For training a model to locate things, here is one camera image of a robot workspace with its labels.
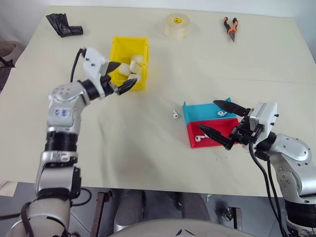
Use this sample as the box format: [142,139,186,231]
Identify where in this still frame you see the yellow plastic bin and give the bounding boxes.
[108,36,150,92]

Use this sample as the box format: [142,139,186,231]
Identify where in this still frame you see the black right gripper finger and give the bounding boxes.
[198,123,233,150]
[213,99,248,117]

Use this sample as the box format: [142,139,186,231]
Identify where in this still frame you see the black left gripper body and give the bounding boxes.
[99,63,119,96]

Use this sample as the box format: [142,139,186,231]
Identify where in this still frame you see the clear adhesive tape roll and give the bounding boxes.
[164,13,191,41]

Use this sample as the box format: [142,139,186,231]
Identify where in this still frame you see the orange black handled pliers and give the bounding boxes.
[221,16,240,43]

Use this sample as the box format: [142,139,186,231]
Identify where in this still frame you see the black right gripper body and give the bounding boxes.
[224,107,264,151]

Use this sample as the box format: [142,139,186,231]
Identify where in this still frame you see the silver robot torso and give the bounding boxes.
[108,218,250,237]

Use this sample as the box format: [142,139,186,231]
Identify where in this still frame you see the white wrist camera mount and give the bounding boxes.
[82,47,111,99]
[248,102,278,135]

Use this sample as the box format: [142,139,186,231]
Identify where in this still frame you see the blue plastic bin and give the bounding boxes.
[182,97,239,124]

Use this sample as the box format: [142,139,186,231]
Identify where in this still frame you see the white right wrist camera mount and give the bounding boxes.
[248,102,278,135]

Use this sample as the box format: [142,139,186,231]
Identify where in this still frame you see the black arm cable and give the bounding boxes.
[248,142,284,237]
[70,48,87,82]
[255,150,289,237]

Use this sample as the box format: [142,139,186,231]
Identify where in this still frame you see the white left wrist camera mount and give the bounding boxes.
[82,47,111,99]

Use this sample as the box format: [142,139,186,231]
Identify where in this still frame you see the rusty brown metal bar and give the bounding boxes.
[89,191,107,237]

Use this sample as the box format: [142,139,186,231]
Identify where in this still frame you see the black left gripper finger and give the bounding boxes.
[106,61,122,74]
[115,78,139,96]

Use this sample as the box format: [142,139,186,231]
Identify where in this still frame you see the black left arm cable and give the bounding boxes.
[70,48,87,82]

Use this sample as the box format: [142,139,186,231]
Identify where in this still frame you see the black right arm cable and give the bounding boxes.
[248,142,284,237]
[255,150,289,237]

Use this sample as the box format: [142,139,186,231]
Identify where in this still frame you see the black folded plastic bag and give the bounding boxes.
[45,12,84,38]

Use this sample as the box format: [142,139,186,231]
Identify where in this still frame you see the brown round object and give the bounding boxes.
[0,40,25,68]

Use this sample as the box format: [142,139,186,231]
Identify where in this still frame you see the beige table cover sheet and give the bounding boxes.
[0,6,316,198]

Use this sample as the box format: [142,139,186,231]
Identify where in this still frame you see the black cable loop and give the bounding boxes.
[71,187,92,207]

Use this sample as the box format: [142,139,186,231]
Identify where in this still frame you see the dark rounded shape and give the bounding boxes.
[115,190,146,226]

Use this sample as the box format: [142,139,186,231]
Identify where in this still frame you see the red plastic bin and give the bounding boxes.
[186,118,244,150]

